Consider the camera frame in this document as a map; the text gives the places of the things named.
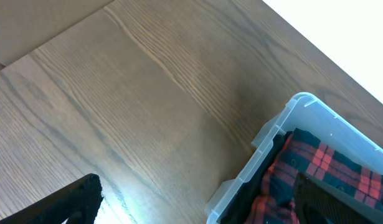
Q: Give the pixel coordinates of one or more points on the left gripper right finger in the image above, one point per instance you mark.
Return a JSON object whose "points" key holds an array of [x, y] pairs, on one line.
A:
{"points": [[318, 202]]}

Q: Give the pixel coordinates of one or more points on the red navy plaid shirt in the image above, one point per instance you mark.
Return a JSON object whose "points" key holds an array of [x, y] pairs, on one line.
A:
{"points": [[300, 151]]}

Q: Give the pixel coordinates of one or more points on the clear plastic storage container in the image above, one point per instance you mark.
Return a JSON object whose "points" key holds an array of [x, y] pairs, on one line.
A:
{"points": [[309, 113]]}

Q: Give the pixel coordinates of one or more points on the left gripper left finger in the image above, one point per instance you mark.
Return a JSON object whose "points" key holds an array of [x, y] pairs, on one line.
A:
{"points": [[77, 202]]}

